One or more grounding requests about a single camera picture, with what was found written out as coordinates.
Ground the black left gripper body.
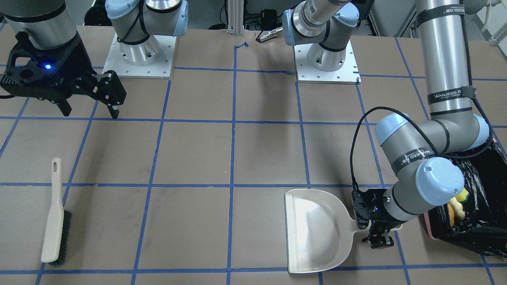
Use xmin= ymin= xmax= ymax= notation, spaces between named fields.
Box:
xmin=353 ymin=189 xmax=402 ymax=232

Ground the aluminium frame post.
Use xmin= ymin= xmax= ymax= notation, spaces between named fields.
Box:
xmin=227 ymin=0 xmax=244 ymax=37

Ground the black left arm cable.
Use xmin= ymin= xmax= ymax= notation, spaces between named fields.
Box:
xmin=349 ymin=106 xmax=440 ymax=194

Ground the white brush with black bristles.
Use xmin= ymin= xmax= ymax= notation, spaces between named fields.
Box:
xmin=40 ymin=158 xmax=71 ymax=266

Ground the black lined trash bin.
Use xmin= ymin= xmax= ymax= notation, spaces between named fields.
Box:
xmin=425 ymin=142 xmax=507 ymax=257

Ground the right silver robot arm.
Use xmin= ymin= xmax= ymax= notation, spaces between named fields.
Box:
xmin=1 ymin=0 xmax=189 ymax=119

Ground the yellow green sponge piece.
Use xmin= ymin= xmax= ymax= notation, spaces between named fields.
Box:
xmin=455 ymin=188 xmax=470 ymax=203

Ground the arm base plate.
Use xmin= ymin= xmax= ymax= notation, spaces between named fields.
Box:
xmin=103 ymin=35 xmax=178 ymax=79
xmin=294 ymin=41 xmax=362 ymax=84

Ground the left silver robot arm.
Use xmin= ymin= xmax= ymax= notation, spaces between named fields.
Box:
xmin=351 ymin=0 xmax=492 ymax=249

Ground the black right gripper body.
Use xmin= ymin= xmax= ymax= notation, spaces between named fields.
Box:
xmin=1 ymin=31 xmax=97 ymax=103

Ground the white plastic dustpan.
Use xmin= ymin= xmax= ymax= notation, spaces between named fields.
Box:
xmin=284 ymin=188 xmax=402 ymax=274

